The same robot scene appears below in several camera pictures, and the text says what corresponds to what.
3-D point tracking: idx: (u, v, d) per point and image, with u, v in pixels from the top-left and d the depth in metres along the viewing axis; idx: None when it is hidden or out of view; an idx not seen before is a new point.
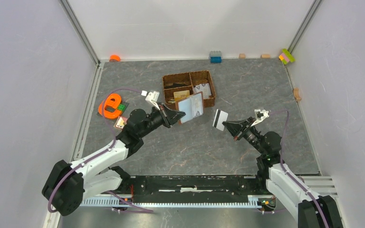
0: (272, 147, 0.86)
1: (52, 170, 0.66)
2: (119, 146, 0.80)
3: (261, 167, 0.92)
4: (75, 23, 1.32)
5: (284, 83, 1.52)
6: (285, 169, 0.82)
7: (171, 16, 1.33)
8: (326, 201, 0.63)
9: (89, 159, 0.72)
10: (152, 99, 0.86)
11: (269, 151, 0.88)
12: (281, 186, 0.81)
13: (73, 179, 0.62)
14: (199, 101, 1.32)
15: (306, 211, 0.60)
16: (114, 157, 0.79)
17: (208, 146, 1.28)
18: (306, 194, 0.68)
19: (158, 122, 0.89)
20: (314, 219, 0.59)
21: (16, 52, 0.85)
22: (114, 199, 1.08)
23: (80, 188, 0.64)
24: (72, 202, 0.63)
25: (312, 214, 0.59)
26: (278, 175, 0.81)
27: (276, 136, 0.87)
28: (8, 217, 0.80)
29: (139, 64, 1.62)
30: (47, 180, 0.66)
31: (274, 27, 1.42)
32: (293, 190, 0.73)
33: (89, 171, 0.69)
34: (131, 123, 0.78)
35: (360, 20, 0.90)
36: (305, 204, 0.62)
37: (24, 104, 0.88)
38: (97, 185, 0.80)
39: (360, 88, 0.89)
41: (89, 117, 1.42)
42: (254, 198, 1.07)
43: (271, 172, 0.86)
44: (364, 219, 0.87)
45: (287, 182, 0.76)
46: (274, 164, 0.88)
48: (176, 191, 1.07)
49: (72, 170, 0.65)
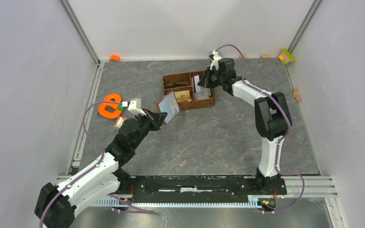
0: (224, 63, 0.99)
1: (40, 193, 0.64)
2: (107, 160, 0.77)
3: (228, 89, 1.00)
4: (74, 23, 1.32)
5: (284, 83, 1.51)
6: (245, 82, 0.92)
7: (171, 16, 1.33)
8: (277, 95, 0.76)
9: (76, 179, 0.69)
10: (136, 107, 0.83)
11: (225, 71, 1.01)
12: (244, 97, 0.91)
13: (60, 203, 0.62)
14: (174, 99, 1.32)
15: (262, 104, 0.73)
16: (103, 174, 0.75)
17: (208, 147, 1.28)
18: (262, 94, 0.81)
19: (148, 127, 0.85)
20: (267, 109, 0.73)
21: (16, 52, 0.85)
22: (114, 199, 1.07)
23: (68, 210, 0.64)
24: (62, 223, 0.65)
25: (266, 106, 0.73)
26: (240, 88, 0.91)
27: (227, 58, 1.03)
28: (9, 216, 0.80)
29: (139, 64, 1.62)
30: (37, 202, 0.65)
31: (274, 27, 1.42)
32: (251, 95, 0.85)
33: (76, 193, 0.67)
34: (124, 133, 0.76)
35: (360, 20, 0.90)
36: (261, 99, 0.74)
37: (23, 104, 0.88)
38: (91, 196, 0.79)
39: (359, 88, 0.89)
41: (89, 117, 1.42)
42: (254, 198, 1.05)
43: (233, 88, 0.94)
44: (364, 220, 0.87)
45: (247, 90, 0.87)
46: (236, 81, 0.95)
48: (176, 191, 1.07)
49: (58, 194, 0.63)
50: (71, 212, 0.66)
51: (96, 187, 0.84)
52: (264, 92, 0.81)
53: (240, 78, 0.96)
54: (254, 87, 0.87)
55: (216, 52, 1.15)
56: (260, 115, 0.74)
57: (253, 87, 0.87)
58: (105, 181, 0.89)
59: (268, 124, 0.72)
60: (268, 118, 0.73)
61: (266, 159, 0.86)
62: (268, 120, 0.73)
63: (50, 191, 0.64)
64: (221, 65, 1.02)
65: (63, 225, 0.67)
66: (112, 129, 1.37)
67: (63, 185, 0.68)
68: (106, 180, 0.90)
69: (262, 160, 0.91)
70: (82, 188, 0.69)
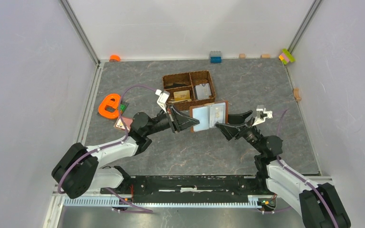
0: (272, 153, 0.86)
1: (68, 151, 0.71)
2: (131, 141, 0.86)
3: (259, 166, 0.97)
4: (75, 24, 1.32)
5: (284, 83, 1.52)
6: (283, 165, 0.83)
7: (171, 16, 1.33)
8: (326, 188, 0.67)
9: (104, 146, 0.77)
10: (160, 101, 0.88)
11: (268, 154, 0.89)
12: (280, 181, 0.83)
13: (87, 161, 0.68)
14: (221, 112, 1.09)
15: (310, 200, 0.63)
16: (123, 150, 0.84)
17: (208, 146, 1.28)
18: (306, 185, 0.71)
19: (165, 123, 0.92)
20: (318, 206, 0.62)
21: (16, 52, 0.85)
22: (114, 199, 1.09)
23: (91, 172, 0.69)
24: (80, 185, 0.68)
25: (315, 201, 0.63)
26: (276, 170, 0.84)
27: (278, 140, 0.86)
28: (7, 216, 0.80)
29: (139, 64, 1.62)
30: (61, 160, 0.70)
31: (274, 28, 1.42)
32: (292, 183, 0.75)
33: (102, 157, 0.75)
34: (135, 128, 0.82)
35: (360, 20, 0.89)
36: (308, 193, 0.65)
37: (23, 104, 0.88)
38: (100, 179, 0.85)
39: (360, 88, 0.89)
41: (89, 116, 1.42)
42: (254, 198, 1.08)
43: (268, 169, 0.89)
44: None
45: (285, 175, 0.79)
46: (271, 161, 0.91)
48: (176, 191, 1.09)
49: (87, 153, 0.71)
50: (91, 175, 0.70)
51: (105, 172, 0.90)
52: (308, 182, 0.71)
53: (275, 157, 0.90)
54: (292, 172, 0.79)
55: (269, 113, 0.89)
56: (309, 214, 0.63)
57: (293, 173, 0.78)
58: (110, 172, 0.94)
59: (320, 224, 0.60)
60: (321, 218, 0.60)
61: (284, 195, 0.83)
62: (321, 220, 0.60)
63: (78, 150, 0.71)
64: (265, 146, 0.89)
65: (79, 190, 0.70)
66: (112, 129, 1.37)
67: (92, 147, 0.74)
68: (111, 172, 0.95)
69: (275, 189, 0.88)
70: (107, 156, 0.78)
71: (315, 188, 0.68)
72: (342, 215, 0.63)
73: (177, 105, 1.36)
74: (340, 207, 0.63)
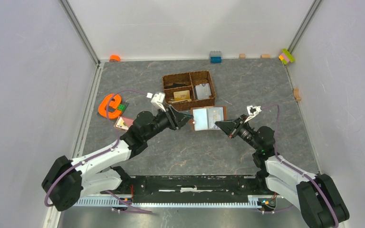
0: (265, 142, 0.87)
1: (53, 166, 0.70)
2: (122, 147, 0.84)
3: (258, 163, 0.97)
4: (74, 23, 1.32)
5: (284, 83, 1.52)
6: (280, 159, 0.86)
7: (171, 17, 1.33)
8: (324, 180, 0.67)
9: (90, 157, 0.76)
10: (158, 100, 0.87)
11: (264, 146, 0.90)
12: (280, 177, 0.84)
13: (72, 176, 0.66)
14: (218, 115, 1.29)
15: (307, 191, 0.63)
16: (115, 157, 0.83)
17: (208, 146, 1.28)
18: (303, 176, 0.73)
19: (165, 124, 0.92)
20: (315, 197, 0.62)
21: (16, 52, 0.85)
22: (114, 199, 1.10)
23: (78, 186, 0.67)
24: (68, 199, 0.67)
25: (312, 192, 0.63)
26: (275, 166, 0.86)
27: (269, 130, 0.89)
28: (6, 217, 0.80)
29: (139, 64, 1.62)
30: (47, 174, 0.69)
31: (274, 28, 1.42)
32: (291, 176, 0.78)
33: (89, 169, 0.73)
34: (138, 125, 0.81)
35: (360, 20, 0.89)
36: (305, 185, 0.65)
37: (23, 103, 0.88)
38: (96, 183, 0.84)
39: (359, 88, 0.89)
41: (89, 116, 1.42)
42: (254, 198, 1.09)
43: (266, 164, 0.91)
44: None
45: (284, 169, 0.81)
46: (271, 157, 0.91)
48: (176, 191, 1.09)
49: (72, 167, 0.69)
50: (79, 189, 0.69)
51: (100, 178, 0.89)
52: (305, 175, 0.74)
53: (273, 153, 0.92)
54: (292, 166, 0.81)
55: (258, 109, 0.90)
56: (306, 205, 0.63)
57: (291, 167, 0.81)
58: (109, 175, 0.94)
59: (317, 215, 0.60)
60: (319, 209, 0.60)
61: (282, 191, 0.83)
62: (319, 211, 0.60)
63: (63, 164, 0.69)
64: (258, 137, 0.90)
65: (68, 203, 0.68)
66: (112, 129, 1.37)
67: (78, 160, 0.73)
68: (110, 175, 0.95)
69: (274, 185, 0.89)
70: (94, 167, 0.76)
71: (313, 180, 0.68)
72: (340, 206, 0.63)
73: (177, 106, 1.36)
74: (337, 198, 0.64)
